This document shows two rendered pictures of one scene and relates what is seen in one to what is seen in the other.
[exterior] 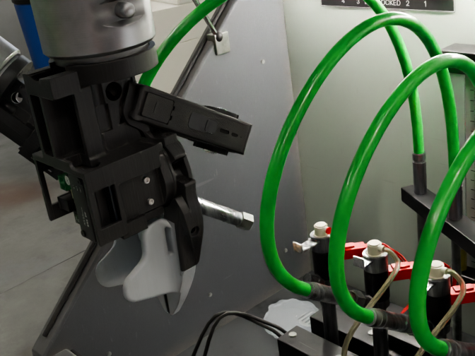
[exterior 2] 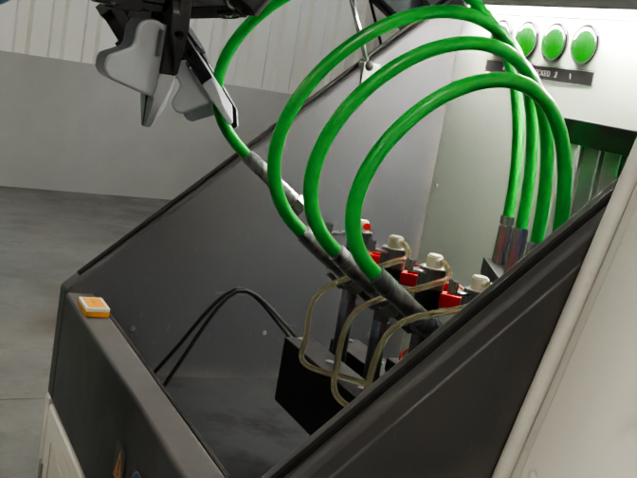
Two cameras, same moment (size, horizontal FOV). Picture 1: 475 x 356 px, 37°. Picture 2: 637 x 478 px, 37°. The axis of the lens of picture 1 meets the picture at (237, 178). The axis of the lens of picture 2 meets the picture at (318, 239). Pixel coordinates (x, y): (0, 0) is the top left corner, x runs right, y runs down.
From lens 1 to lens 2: 0.47 m
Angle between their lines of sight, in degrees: 17
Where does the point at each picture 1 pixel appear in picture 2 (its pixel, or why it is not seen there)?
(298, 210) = not seen: hidden behind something
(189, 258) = (169, 64)
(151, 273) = (134, 63)
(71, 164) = not seen: outside the picture
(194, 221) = (180, 25)
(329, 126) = (456, 205)
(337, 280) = (308, 181)
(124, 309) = (167, 290)
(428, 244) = (380, 143)
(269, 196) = (289, 107)
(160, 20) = not seen: hidden behind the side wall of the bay
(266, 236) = (274, 145)
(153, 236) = (146, 30)
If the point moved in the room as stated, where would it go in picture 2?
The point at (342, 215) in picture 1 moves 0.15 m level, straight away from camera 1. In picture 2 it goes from (332, 121) to (385, 122)
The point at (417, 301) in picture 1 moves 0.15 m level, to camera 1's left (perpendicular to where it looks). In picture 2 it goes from (354, 193) to (187, 159)
